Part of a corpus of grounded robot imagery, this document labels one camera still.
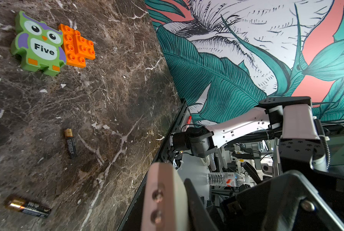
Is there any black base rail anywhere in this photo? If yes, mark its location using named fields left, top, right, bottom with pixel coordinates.
left=117, top=99, right=190, bottom=231

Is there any AA battery near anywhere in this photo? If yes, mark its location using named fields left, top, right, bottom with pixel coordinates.
left=6, top=197, right=52, bottom=218

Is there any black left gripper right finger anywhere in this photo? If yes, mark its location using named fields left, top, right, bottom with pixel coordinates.
left=221, top=170, right=344, bottom=231

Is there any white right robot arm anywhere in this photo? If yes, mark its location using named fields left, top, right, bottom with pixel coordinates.
left=169, top=96, right=330, bottom=173

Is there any aa battery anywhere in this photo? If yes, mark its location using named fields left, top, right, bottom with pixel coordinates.
left=6, top=197, right=52, bottom=218
left=64, top=129, right=77, bottom=159

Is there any green owl puzzle piece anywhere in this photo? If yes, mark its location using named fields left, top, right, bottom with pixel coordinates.
left=10, top=11, right=67, bottom=77

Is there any clear water bottle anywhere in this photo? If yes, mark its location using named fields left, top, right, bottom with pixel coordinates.
left=207, top=172, right=247, bottom=187

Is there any grey remote control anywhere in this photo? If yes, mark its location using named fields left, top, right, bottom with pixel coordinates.
left=141, top=162, right=190, bottom=231

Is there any AA battery far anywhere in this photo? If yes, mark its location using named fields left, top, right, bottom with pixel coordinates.
left=64, top=129, right=77, bottom=159

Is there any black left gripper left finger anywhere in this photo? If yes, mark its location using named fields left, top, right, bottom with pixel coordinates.
left=184, top=179, right=218, bottom=231

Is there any orange toy brick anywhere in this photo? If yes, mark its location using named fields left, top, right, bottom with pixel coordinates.
left=58, top=24, right=96, bottom=68

